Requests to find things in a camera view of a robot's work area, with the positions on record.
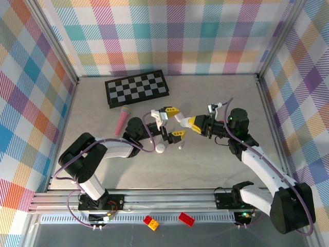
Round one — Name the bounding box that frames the pink toy microphone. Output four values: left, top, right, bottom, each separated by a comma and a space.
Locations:
114, 104, 132, 136

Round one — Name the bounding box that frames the thin black gripper wire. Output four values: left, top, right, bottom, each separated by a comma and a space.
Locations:
214, 136, 231, 147

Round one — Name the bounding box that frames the white earbud charging case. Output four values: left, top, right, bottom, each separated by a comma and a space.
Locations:
174, 114, 191, 128

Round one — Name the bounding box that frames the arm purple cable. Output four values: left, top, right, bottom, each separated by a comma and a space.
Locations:
52, 111, 157, 228
222, 97, 317, 237

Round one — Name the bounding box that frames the black controller board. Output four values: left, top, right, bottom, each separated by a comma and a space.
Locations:
233, 210, 255, 226
88, 213, 116, 224

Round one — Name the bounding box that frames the wide aluminium base rail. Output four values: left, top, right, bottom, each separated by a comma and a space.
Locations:
27, 188, 312, 214

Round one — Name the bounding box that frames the aluminium frame post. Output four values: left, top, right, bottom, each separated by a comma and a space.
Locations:
24, 0, 80, 87
255, 0, 309, 80

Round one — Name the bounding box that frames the red and yellow toy brick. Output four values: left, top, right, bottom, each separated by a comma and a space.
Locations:
143, 215, 160, 230

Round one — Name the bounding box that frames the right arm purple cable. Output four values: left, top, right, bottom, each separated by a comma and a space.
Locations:
222, 97, 317, 237

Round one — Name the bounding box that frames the black and white chessboard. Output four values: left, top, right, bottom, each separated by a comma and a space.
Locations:
104, 69, 170, 110

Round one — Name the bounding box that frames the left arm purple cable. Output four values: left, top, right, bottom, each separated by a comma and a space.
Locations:
52, 111, 157, 228

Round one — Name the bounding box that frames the aluminium side rail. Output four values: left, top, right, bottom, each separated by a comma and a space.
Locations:
45, 77, 81, 193
255, 73, 299, 191

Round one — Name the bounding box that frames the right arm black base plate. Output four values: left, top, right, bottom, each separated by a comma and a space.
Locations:
214, 187, 263, 209

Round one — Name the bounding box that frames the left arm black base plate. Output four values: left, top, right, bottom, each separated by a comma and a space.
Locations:
78, 194, 125, 212

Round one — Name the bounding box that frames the white slotted cable duct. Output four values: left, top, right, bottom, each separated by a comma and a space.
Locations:
40, 215, 236, 224

